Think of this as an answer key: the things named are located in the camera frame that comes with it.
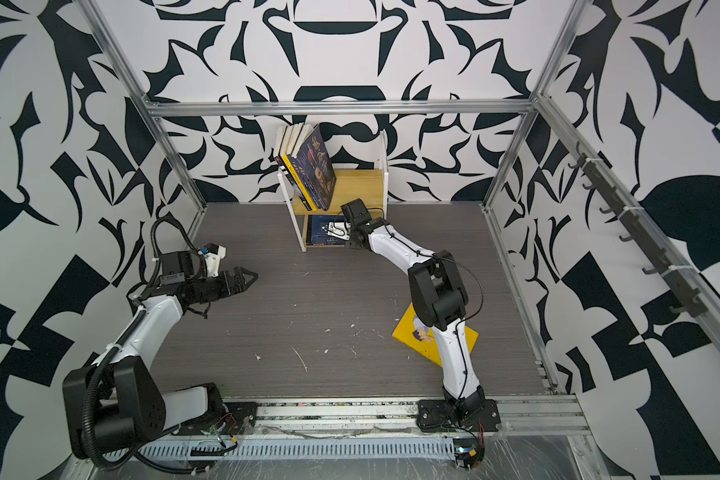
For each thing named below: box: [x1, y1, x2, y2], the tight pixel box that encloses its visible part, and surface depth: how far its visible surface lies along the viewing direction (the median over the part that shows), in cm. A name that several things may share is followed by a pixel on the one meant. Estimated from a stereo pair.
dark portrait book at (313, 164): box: [288, 124, 335, 211], surface depth 87 cm
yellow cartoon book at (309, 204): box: [281, 154, 318, 212], surface depth 84 cm
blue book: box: [306, 215, 350, 246], surface depth 103 cm
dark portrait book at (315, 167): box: [287, 124, 337, 211], surface depth 86 cm
